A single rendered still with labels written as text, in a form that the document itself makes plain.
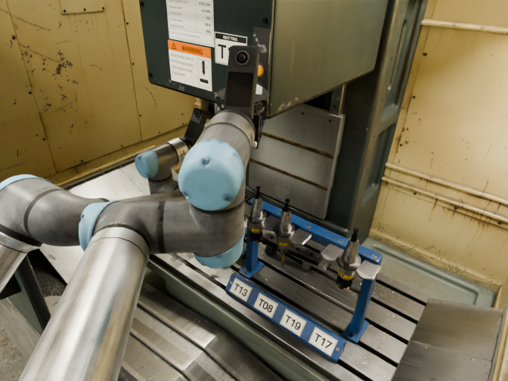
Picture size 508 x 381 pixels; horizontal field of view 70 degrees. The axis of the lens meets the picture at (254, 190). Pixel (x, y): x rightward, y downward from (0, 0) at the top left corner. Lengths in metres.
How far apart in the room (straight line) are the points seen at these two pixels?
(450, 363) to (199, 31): 1.29
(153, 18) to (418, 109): 1.21
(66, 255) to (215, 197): 1.58
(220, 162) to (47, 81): 1.65
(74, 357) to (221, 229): 0.23
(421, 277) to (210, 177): 1.77
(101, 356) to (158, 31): 0.88
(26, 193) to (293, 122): 1.10
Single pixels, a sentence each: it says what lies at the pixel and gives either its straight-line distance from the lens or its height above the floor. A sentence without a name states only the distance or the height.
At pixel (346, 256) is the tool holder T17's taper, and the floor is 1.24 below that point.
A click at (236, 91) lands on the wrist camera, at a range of 0.58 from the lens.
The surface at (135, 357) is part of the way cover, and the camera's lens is 1.48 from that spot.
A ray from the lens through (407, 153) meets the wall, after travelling 1.89.
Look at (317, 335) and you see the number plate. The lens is 1.24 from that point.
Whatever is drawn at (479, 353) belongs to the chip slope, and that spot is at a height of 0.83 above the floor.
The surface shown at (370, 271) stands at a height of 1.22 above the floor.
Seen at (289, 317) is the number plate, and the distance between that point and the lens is 1.26.
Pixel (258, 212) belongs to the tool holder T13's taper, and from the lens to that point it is 1.17.
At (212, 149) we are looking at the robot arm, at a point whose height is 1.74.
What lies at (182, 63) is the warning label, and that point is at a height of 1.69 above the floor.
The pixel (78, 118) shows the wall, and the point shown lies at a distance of 2.12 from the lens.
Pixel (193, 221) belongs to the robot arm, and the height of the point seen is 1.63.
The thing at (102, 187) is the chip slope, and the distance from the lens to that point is 2.22.
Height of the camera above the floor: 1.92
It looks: 32 degrees down
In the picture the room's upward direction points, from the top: 2 degrees clockwise
